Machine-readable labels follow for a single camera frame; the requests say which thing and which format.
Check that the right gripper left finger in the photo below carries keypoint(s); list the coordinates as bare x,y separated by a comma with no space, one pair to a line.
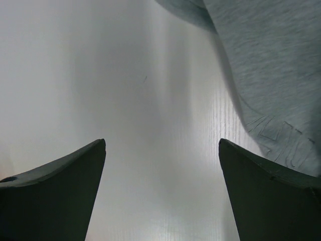
53,201

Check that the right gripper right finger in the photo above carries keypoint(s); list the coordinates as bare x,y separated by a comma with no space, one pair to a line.
269,201

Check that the grey cloth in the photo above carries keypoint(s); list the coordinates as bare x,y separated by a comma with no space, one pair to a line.
273,48

